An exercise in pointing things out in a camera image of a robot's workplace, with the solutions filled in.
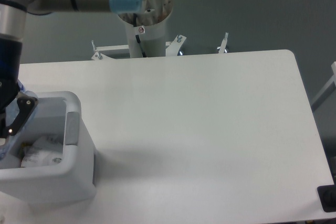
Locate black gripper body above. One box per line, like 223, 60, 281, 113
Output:
0, 34, 24, 114

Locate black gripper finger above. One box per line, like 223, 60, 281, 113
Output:
4, 95, 38, 137

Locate crushed clear plastic bottle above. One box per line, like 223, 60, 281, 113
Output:
1, 91, 38, 161

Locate white paper wrapper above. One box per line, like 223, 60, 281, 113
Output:
21, 135, 63, 168

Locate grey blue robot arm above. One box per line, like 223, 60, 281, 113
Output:
1, 0, 142, 138

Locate white trash can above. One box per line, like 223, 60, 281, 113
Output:
1, 91, 97, 203

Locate blue labelled water bottle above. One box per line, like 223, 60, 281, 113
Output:
17, 80, 26, 93

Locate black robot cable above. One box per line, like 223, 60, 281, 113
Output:
132, 13, 148, 58

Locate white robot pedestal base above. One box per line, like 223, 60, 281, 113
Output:
90, 0, 229, 61

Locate white frame at right edge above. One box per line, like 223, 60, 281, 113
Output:
311, 62, 335, 112

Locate black table clamp mount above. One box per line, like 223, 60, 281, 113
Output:
317, 185, 335, 212

